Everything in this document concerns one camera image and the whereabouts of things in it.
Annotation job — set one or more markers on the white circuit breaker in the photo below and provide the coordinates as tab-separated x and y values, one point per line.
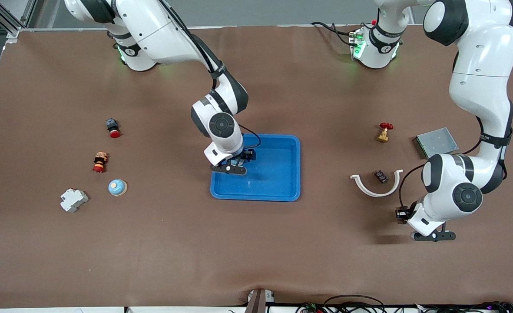
74	200

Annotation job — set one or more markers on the silver metal box module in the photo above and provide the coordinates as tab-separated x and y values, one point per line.
438	142

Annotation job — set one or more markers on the red mushroom push button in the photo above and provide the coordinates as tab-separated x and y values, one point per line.
114	133

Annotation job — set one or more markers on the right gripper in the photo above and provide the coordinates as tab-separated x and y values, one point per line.
246	155

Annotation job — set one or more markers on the white semicircular pipe clamp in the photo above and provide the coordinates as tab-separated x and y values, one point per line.
375	194

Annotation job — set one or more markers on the aluminium frame post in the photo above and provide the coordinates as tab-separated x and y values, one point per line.
2	17

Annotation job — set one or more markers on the red yellow stacked switch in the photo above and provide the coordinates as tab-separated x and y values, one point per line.
100	161

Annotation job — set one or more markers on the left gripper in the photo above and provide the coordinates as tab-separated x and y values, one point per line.
401	213

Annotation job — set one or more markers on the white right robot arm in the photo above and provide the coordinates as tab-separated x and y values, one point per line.
152	30

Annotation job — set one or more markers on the dark brown cylindrical capacitor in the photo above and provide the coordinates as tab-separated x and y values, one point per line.
380	176

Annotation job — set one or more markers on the blue plastic tray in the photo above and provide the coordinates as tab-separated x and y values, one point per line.
273	174

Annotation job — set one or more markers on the grey table edge bracket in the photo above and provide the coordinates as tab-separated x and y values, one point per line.
258	302

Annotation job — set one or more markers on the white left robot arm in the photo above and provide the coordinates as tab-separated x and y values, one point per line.
486	52

